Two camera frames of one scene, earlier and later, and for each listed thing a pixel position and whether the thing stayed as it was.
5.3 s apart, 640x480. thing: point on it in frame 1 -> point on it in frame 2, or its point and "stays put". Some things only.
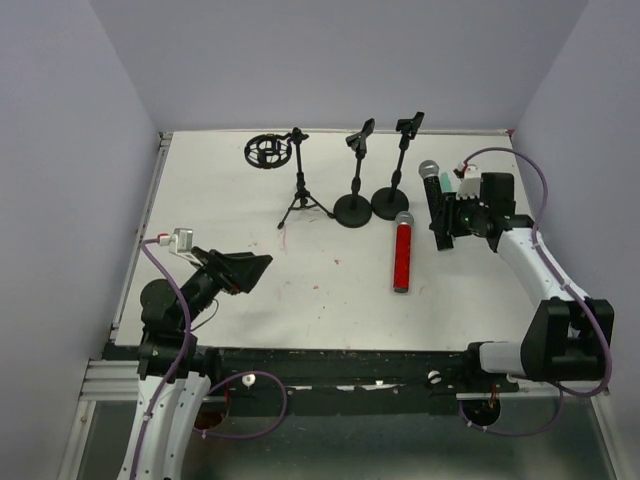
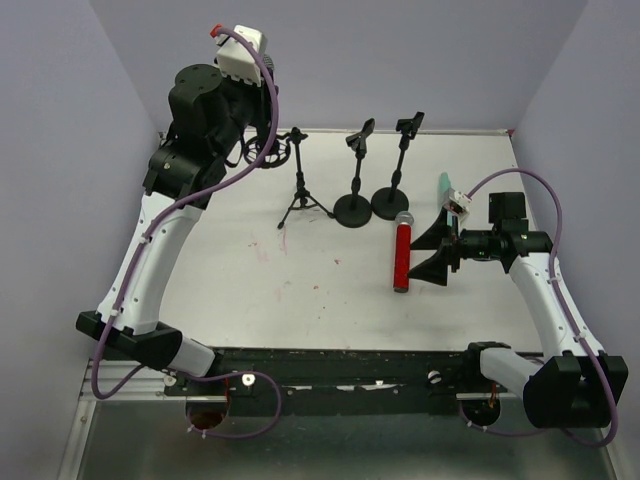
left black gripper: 223,272 -> 258,107
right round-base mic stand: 389,201 stays put
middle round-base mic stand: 354,210 stays put
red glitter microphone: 404,252 stays put
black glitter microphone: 438,221 -> 269,65
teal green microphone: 446,183 stays put
